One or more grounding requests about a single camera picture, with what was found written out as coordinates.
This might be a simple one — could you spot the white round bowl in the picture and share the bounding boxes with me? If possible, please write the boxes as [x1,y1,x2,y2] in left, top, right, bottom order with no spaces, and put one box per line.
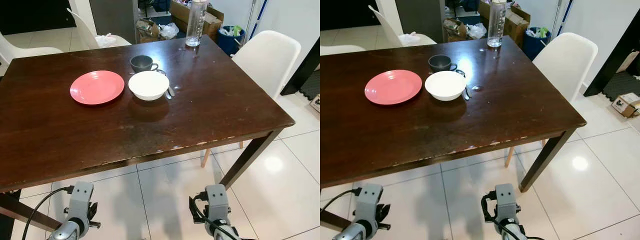
[425,71,467,102]
[128,71,170,101]

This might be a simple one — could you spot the dark brown wooden table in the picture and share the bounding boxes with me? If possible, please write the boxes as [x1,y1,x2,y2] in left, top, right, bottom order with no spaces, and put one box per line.
[0,35,296,232]
[320,36,587,233]

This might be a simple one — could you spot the dark grey mug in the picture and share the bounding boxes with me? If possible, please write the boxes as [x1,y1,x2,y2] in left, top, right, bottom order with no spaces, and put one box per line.
[130,55,159,74]
[428,54,458,73]

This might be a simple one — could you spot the black floor mat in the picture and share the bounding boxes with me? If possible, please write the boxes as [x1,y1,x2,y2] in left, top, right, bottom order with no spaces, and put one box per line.
[300,70,321,101]
[602,71,640,102]

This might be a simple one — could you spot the crumpled clear plastic bag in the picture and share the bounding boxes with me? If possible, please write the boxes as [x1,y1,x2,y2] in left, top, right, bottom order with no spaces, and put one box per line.
[159,22,180,40]
[466,22,487,40]

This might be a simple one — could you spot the pink round plate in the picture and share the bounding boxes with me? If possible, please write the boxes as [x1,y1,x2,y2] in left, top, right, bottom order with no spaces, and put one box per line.
[364,69,423,106]
[69,70,125,106]

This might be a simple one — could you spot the small open cardboard box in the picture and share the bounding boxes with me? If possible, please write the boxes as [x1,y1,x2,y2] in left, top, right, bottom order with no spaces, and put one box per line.
[136,18,161,43]
[443,18,468,42]

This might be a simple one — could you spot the black furniture post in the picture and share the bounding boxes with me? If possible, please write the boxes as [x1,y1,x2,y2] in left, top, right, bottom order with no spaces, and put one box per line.
[280,37,321,96]
[583,22,640,97]

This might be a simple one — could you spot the metal spoon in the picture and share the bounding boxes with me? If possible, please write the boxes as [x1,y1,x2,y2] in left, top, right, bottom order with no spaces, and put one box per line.
[157,69,176,100]
[456,69,473,101]

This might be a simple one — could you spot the white shell chair wooden legs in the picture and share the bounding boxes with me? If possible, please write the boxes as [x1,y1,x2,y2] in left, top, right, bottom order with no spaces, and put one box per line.
[201,30,302,168]
[505,32,599,168]

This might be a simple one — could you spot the clear plastic water bottle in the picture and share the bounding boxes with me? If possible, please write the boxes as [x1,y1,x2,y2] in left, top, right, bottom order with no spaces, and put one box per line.
[487,0,507,48]
[185,0,208,48]

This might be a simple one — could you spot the large brown cardboard box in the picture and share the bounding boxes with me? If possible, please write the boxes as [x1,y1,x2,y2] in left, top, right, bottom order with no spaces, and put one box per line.
[477,0,531,48]
[170,0,224,41]

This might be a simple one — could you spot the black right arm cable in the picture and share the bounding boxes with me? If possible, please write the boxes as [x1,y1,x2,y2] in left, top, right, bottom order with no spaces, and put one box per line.
[484,215,546,240]
[192,212,258,240]

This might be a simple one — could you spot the white plastic bag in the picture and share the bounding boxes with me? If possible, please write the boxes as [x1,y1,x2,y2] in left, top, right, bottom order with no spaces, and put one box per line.
[398,32,422,46]
[95,33,118,48]

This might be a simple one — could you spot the blue waste bin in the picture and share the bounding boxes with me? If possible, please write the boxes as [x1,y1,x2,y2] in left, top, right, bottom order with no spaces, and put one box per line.
[523,27,552,61]
[217,26,246,56]

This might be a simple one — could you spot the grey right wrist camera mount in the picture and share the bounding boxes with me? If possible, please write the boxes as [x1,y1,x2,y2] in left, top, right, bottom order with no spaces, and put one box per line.
[495,183,517,222]
[205,184,230,223]

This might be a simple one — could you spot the silver mop pole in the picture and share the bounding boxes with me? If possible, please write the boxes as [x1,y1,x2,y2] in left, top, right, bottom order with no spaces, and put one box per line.
[552,0,563,34]
[248,0,259,32]

